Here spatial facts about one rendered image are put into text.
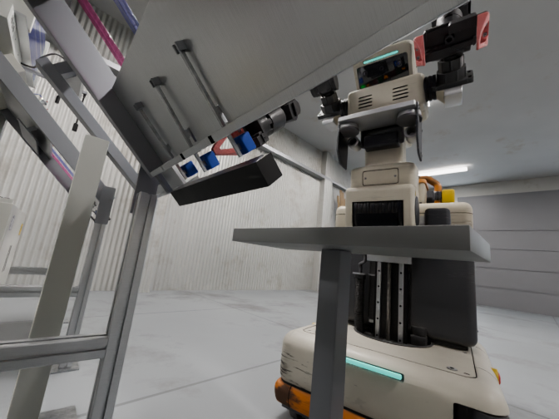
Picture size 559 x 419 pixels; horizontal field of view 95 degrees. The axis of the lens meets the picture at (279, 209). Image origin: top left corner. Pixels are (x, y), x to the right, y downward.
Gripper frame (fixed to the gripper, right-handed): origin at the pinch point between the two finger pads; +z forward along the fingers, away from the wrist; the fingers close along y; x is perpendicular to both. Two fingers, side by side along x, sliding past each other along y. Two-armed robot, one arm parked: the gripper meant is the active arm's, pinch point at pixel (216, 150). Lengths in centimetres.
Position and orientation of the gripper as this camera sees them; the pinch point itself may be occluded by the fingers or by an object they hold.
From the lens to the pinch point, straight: 52.3
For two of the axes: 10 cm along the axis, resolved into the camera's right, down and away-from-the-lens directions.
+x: 4.5, 8.3, 3.1
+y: 6.7, -0.9, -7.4
